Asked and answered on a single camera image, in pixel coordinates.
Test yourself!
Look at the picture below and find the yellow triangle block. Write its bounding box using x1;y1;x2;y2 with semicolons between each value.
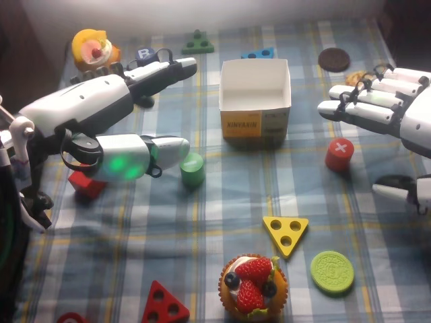
262;215;310;259

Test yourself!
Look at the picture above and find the red round block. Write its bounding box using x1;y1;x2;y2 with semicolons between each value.
56;312;89;323

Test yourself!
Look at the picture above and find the white paper box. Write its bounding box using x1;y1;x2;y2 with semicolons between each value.
218;59;292;149

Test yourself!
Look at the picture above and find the red cylinder block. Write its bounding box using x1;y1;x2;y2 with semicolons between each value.
325;137;355;172

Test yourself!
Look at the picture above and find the brown toy cookie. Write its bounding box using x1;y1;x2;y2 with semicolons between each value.
318;47;351;73

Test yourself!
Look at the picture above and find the blue plaid tablecloth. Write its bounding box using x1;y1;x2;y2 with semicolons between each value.
13;18;431;323

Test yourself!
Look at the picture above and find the toy strawberry tart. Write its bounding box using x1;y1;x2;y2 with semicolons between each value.
218;255;290;319

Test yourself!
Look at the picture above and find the green toy cookie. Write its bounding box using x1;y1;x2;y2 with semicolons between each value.
309;250;356;297

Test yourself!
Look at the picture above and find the beige toy biscuit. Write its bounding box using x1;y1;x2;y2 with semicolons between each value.
345;69;373;87

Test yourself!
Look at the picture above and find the blue cylinder block letter R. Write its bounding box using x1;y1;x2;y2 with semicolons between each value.
134;46;158;67

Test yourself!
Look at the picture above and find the toy peach cream cake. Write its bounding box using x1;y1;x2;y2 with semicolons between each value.
71;29;121;72

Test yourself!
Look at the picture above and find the red triangle block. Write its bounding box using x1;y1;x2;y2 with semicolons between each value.
141;279;191;323

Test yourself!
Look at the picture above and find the blue triangle block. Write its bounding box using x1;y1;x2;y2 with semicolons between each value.
240;46;275;61

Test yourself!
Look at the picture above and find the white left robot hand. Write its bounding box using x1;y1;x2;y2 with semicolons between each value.
18;48;198;184

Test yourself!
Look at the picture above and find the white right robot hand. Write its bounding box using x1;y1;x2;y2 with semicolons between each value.
317;63;431;216

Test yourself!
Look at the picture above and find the green triangle block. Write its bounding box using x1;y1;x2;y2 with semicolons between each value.
181;29;216;55

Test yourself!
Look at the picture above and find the green cylinder block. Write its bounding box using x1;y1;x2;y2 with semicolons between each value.
179;153;205;188

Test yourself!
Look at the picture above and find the red rectangular block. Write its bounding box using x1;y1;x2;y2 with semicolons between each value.
68;170;108;199

